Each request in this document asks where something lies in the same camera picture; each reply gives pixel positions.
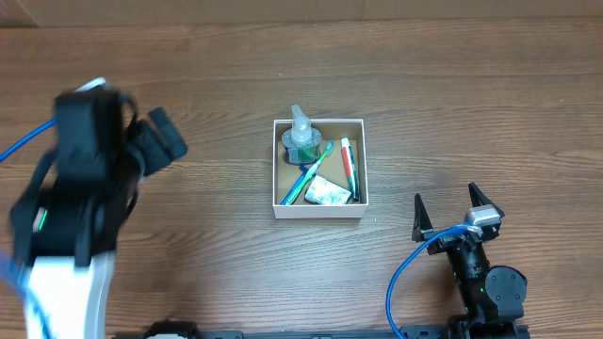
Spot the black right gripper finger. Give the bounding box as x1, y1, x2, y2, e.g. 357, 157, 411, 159
412, 193, 434, 242
468, 182, 505, 218

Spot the blue toothpaste tube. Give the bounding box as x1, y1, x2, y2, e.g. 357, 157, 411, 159
341, 137, 360, 202

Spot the green soap packet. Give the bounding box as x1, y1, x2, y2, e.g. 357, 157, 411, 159
304, 175, 351, 205

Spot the green toothbrush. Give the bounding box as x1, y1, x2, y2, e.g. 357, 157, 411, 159
299, 139, 334, 195

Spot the blue disposable razor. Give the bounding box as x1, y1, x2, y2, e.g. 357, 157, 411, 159
281, 165, 309, 205

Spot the clear soap pump bottle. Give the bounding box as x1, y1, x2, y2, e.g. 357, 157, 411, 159
281, 105, 322, 165

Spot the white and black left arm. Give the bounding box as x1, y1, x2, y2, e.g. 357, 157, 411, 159
7, 77, 187, 338

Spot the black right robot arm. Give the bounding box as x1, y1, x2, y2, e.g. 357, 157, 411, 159
412, 183, 530, 339

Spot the white cardboard box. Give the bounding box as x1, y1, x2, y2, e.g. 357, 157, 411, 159
271, 119, 368, 219

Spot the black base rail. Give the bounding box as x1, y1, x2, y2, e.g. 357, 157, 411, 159
111, 320, 530, 339

